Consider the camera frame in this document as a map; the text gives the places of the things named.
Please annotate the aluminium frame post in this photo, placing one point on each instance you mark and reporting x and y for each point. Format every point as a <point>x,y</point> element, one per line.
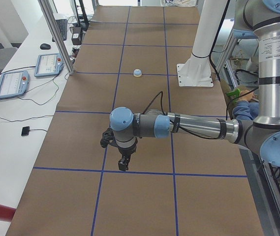
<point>52,25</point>

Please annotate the small black square device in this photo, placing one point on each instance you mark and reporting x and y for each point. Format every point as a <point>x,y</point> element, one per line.
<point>25,131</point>

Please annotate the green tool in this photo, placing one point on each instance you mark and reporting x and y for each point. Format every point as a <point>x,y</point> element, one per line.
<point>235,93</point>

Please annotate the black power box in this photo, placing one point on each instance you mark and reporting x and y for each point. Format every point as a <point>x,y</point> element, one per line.
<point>76,36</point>

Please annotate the blue teach pendant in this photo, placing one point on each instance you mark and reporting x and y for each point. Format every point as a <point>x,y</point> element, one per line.
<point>48,65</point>
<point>13,84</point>

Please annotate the black computer mouse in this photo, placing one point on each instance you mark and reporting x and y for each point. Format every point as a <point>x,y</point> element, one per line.
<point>45,46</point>

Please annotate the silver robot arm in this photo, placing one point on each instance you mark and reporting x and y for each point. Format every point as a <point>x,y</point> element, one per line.
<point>254,125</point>

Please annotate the far blue teach pendant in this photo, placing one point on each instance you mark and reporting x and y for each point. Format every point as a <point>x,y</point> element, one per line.
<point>48,65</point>

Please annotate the black keyboard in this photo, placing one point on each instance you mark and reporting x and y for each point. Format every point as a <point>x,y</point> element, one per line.
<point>62,26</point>

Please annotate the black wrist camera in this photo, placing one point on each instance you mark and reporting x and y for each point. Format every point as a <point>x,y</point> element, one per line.
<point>107,137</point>

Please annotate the near blue teach pendant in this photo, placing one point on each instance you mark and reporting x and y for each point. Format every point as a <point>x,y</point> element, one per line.
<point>13,84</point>

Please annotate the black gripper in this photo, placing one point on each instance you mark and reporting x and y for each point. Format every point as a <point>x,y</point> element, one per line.
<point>126,151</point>

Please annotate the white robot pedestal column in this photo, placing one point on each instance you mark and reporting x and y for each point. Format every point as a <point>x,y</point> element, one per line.
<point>196,71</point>

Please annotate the person in blue sweater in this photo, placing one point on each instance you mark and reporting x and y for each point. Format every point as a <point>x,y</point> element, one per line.
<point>247,107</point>

